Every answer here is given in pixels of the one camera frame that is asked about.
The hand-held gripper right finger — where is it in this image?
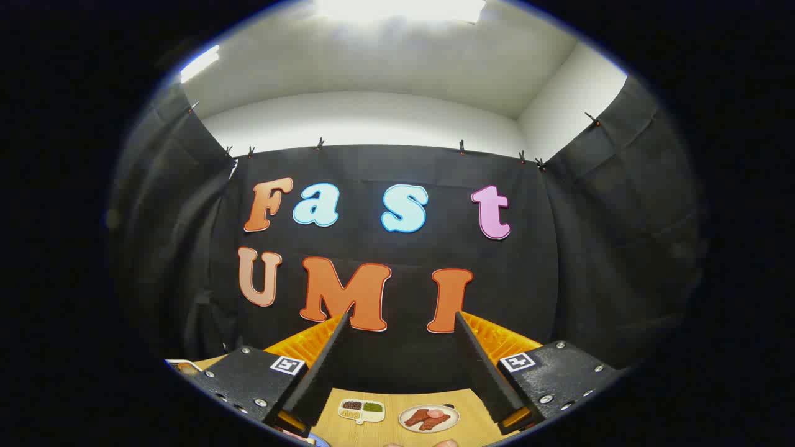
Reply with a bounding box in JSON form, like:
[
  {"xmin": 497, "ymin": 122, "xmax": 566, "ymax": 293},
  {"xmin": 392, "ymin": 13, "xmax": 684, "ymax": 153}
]
[{"xmin": 455, "ymin": 310, "xmax": 625, "ymax": 435}]

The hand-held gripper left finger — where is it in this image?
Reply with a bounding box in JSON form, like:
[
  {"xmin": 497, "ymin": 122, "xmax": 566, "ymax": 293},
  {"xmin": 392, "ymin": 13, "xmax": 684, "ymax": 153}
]
[{"xmin": 186, "ymin": 312, "xmax": 353, "ymax": 438}]

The white oval plate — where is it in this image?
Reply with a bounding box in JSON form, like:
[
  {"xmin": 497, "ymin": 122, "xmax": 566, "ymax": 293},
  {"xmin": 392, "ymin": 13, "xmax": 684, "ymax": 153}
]
[{"xmin": 399, "ymin": 404, "xmax": 461, "ymax": 434}]

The white divided dish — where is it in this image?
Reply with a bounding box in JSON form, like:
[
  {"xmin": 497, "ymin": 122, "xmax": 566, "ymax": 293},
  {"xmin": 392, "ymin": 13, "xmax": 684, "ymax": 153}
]
[{"xmin": 338, "ymin": 399, "xmax": 386, "ymax": 425}]

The row of black clips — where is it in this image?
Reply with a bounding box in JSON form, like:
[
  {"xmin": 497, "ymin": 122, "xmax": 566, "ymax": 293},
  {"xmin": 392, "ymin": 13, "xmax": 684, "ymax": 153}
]
[{"xmin": 186, "ymin": 101, "xmax": 603, "ymax": 172}]

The small ceiling light panel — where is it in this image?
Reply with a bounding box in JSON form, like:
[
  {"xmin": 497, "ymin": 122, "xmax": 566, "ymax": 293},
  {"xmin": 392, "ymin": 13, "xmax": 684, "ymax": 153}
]
[{"xmin": 180, "ymin": 45, "xmax": 220, "ymax": 84}]

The large ceiling light panel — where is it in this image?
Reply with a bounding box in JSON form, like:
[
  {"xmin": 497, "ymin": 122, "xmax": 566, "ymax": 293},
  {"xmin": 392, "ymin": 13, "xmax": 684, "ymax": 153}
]
[{"xmin": 314, "ymin": 0, "xmax": 486, "ymax": 24}]

